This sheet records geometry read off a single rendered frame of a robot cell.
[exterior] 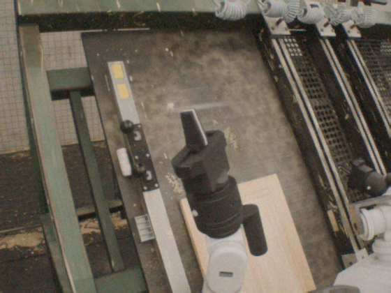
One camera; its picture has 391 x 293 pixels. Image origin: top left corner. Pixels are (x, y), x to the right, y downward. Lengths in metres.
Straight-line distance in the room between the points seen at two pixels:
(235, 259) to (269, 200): 0.61
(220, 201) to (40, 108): 0.62
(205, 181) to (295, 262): 0.74
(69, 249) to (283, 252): 0.67
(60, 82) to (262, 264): 0.85
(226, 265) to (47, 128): 0.61
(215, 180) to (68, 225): 0.48
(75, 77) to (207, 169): 0.73
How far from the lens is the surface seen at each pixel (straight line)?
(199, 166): 0.51
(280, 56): 1.44
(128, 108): 1.07
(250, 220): 0.61
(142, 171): 0.88
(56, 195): 0.94
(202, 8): 1.33
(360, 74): 1.78
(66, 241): 0.92
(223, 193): 0.57
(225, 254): 0.60
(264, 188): 1.20
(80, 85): 1.16
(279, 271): 1.19
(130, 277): 1.03
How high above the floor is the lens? 1.77
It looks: 19 degrees down
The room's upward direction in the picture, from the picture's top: straight up
